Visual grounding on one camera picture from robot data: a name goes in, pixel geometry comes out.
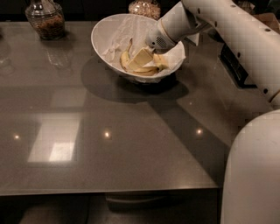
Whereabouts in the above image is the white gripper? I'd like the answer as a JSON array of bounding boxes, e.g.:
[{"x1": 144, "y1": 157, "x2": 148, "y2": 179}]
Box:
[{"x1": 127, "y1": 20, "x2": 177, "y2": 73}]

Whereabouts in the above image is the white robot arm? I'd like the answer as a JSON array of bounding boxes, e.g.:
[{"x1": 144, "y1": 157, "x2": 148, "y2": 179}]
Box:
[{"x1": 145, "y1": 0, "x2": 280, "y2": 224}]

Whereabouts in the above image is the short yellow banana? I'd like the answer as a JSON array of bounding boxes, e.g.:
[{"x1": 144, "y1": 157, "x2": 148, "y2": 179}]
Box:
[{"x1": 153, "y1": 54, "x2": 169, "y2": 71}]

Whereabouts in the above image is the curved yellow banana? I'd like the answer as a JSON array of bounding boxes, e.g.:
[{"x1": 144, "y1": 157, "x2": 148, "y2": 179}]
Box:
[{"x1": 120, "y1": 39, "x2": 155, "y2": 76}]

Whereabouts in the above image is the white oval bowl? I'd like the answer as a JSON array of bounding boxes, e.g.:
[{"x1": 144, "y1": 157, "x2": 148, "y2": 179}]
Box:
[{"x1": 90, "y1": 13, "x2": 186, "y2": 84}]

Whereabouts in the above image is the white paper liner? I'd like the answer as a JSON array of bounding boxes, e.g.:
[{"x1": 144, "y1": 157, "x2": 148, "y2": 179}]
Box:
[{"x1": 101, "y1": 14, "x2": 186, "y2": 79}]

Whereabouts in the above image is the middle glass jar with cereal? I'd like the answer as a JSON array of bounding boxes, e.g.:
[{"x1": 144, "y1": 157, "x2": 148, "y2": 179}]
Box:
[{"x1": 128, "y1": 0, "x2": 161, "y2": 20}]

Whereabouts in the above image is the white folded card stand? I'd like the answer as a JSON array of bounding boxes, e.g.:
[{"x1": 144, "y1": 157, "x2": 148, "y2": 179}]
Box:
[{"x1": 185, "y1": 33, "x2": 200, "y2": 46}]

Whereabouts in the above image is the left glass jar with grains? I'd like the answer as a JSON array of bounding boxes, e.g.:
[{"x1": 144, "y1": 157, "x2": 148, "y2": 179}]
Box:
[{"x1": 25, "y1": 0, "x2": 65, "y2": 40}]

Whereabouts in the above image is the black wire basket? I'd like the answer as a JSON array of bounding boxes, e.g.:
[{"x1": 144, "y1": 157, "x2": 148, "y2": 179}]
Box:
[{"x1": 219, "y1": 44, "x2": 256, "y2": 88}]

